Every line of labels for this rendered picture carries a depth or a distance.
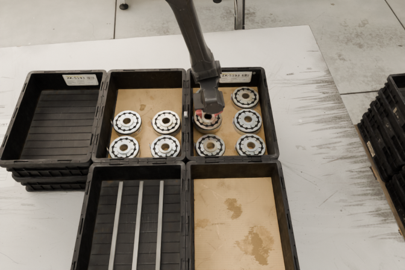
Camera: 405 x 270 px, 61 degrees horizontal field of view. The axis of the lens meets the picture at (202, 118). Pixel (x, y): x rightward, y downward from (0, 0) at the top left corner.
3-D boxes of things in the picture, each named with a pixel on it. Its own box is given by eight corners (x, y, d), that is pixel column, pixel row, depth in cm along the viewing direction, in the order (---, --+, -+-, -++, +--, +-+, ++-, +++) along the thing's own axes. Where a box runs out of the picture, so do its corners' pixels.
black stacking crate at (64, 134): (41, 91, 139) (29, 72, 130) (113, 90, 140) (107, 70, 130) (11, 180, 116) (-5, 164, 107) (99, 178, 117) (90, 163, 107)
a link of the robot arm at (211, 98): (218, 56, 101) (190, 63, 102) (224, 87, 94) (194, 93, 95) (224, 82, 111) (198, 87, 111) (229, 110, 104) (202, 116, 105)
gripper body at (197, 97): (225, 109, 115) (226, 95, 108) (194, 111, 114) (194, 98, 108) (221, 94, 118) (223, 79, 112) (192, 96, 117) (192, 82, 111)
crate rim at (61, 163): (31, 75, 131) (28, 70, 129) (108, 73, 132) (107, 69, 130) (-3, 167, 108) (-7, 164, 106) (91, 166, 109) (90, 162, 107)
